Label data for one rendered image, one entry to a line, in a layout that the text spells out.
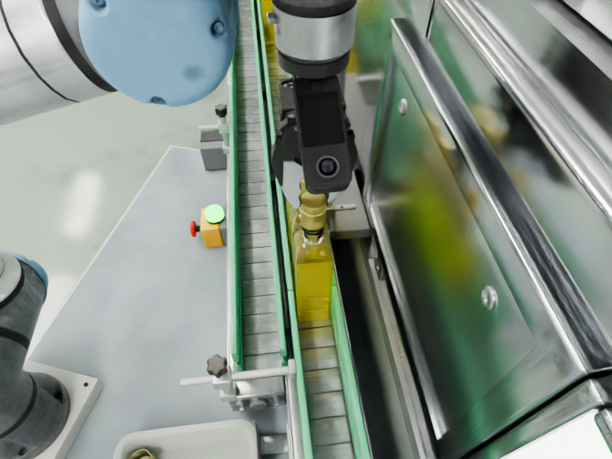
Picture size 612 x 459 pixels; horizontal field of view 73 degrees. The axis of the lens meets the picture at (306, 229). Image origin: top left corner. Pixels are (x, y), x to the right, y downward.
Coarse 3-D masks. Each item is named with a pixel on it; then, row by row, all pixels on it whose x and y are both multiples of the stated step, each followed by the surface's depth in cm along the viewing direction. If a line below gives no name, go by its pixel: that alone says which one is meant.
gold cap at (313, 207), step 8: (304, 200) 53; (312, 200) 53; (320, 200) 53; (304, 208) 53; (312, 208) 52; (320, 208) 53; (304, 216) 54; (312, 216) 54; (320, 216) 54; (304, 224) 56; (312, 224) 55; (320, 224) 55
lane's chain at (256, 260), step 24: (240, 0) 160; (240, 24) 147; (240, 48) 136; (240, 72) 127; (240, 96) 119; (240, 120) 112; (240, 144) 106; (240, 168) 100; (264, 168) 100; (240, 192) 95; (264, 192) 95; (240, 216) 90; (264, 216) 90; (240, 240) 86; (264, 240) 86; (240, 264) 82; (264, 264) 82; (264, 288) 79; (264, 312) 76; (264, 336) 73; (264, 360) 70
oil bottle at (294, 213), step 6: (294, 210) 63; (294, 216) 63; (300, 216) 62; (294, 222) 63; (300, 222) 62; (294, 228) 63; (300, 228) 63; (324, 228) 63; (294, 282) 75; (294, 288) 77
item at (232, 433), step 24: (144, 432) 67; (168, 432) 66; (192, 432) 67; (216, 432) 68; (240, 432) 69; (120, 456) 64; (168, 456) 71; (192, 456) 71; (216, 456) 71; (240, 456) 71
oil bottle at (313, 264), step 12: (300, 240) 60; (324, 240) 60; (300, 252) 59; (312, 252) 59; (324, 252) 59; (300, 264) 60; (312, 264) 60; (324, 264) 60; (300, 276) 62; (312, 276) 63; (324, 276) 63; (300, 288) 65; (312, 288) 65; (324, 288) 66; (300, 300) 68; (312, 300) 68; (324, 300) 69; (300, 312) 71; (312, 312) 72; (324, 312) 72
